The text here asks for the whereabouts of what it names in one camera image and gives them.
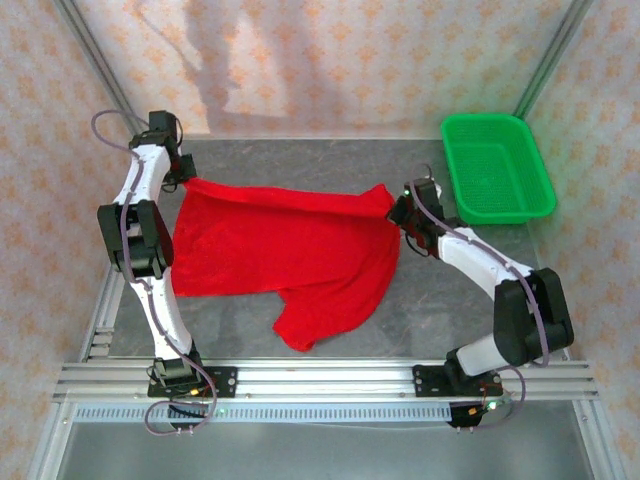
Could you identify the red t-shirt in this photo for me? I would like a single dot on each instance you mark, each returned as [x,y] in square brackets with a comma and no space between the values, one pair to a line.
[280,250]

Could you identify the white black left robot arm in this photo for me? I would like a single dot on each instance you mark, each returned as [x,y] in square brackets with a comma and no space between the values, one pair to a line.
[150,300]

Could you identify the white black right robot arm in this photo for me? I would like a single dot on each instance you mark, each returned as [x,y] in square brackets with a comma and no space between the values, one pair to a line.
[470,252]

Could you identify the green plastic mesh basket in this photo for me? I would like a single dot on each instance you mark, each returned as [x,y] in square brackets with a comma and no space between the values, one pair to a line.
[495,175]

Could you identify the aluminium frame post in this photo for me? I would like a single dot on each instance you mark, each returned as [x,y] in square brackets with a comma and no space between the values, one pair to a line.
[555,55]
[100,70]

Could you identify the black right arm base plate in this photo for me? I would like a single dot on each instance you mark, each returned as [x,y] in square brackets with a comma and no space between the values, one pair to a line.
[430,382]

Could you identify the aluminium table side rail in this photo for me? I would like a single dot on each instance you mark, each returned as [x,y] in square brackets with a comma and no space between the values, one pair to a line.
[102,310]

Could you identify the aluminium mounting rail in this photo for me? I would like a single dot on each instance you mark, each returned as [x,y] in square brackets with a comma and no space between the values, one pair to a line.
[320,380]

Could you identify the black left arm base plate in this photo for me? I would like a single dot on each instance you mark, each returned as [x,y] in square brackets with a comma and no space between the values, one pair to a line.
[225,382]

